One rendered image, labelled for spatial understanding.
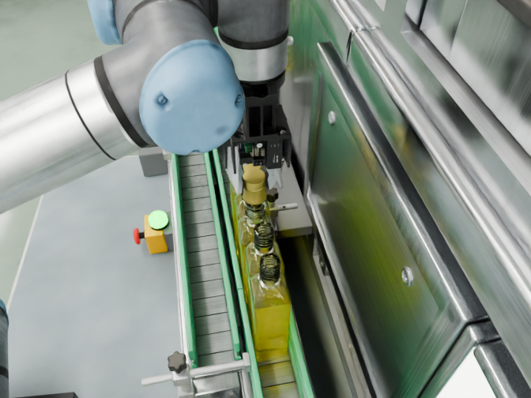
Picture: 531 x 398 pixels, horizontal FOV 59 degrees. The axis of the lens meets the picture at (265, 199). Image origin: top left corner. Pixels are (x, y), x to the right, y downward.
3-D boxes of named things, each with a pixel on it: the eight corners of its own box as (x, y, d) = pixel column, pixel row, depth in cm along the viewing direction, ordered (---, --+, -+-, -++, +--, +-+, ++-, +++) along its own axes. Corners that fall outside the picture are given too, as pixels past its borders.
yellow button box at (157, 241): (178, 251, 113) (175, 232, 108) (148, 256, 113) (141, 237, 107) (177, 229, 118) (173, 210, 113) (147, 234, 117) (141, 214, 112)
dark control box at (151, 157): (172, 174, 132) (167, 152, 126) (144, 178, 131) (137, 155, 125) (171, 155, 137) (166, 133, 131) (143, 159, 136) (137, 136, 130)
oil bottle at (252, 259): (282, 327, 86) (285, 260, 70) (252, 333, 85) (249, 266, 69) (275, 301, 89) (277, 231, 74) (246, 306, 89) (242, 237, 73)
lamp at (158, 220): (169, 229, 109) (167, 220, 107) (149, 231, 108) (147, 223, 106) (167, 215, 112) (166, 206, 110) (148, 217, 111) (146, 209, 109)
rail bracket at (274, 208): (297, 236, 101) (300, 194, 91) (266, 241, 100) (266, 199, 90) (293, 223, 103) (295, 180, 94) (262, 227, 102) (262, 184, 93)
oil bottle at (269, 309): (288, 358, 82) (292, 293, 66) (256, 363, 81) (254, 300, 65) (280, 328, 86) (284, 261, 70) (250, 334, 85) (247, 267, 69)
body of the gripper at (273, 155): (231, 178, 58) (225, 96, 49) (224, 134, 63) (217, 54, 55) (291, 170, 58) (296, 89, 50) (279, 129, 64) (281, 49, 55)
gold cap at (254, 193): (268, 203, 70) (268, 182, 67) (244, 206, 70) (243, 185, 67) (264, 186, 73) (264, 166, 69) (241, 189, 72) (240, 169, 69)
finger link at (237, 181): (225, 215, 65) (231, 167, 59) (220, 185, 69) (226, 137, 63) (246, 215, 66) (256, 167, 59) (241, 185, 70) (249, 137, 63)
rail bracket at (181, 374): (252, 388, 78) (250, 355, 69) (150, 407, 76) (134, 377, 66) (249, 370, 80) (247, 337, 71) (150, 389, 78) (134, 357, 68)
